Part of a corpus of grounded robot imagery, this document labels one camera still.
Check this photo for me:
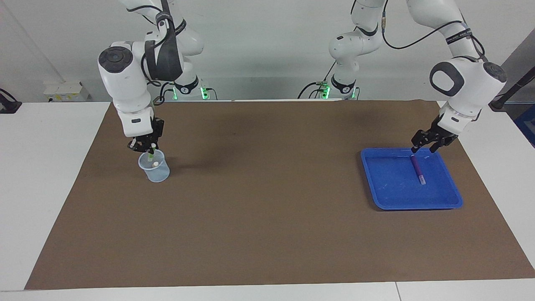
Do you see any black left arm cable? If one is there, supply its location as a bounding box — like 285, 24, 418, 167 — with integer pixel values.
381, 0, 487, 63

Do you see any pale blue mesh pen cup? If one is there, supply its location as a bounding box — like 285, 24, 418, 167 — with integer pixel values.
138, 149, 171, 183

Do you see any blue plastic tray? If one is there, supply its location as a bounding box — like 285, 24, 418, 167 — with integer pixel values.
360, 147, 464, 210

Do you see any black stand leg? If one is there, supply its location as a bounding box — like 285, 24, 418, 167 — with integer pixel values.
486, 67, 535, 111

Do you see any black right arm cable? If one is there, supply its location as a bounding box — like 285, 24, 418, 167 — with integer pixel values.
125, 0, 184, 103

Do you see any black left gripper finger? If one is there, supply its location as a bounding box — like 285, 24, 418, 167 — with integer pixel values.
429, 135, 458, 153
410, 130, 432, 154

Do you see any blue box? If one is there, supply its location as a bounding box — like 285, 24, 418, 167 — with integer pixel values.
515, 105, 535, 148

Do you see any white wall outlet box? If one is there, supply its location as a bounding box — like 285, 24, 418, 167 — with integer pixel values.
44, 82, 90, 102

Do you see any black table clamp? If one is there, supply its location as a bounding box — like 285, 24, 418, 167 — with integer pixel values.
0, 89, 22, 114

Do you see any brown table mat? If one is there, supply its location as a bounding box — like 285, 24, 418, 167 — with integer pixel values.
24, 99, 535, 290

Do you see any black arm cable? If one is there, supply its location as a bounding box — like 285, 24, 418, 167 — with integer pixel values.
381, 0, 487, 63
125, 0, 184, 103

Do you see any purple pen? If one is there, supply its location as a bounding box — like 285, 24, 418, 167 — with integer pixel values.
410, 155, 427, 185

